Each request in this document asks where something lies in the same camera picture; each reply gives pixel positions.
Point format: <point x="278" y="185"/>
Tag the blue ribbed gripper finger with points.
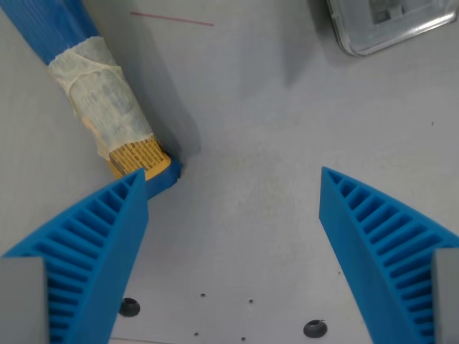
<point x="107" y="243"/>
<point x="358" y="243"/>

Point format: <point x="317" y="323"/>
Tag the blue bag with paper tape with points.
<point x="100" y="93"/>

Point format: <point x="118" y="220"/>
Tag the clear plastic case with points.
<point x="387" y="25"/>

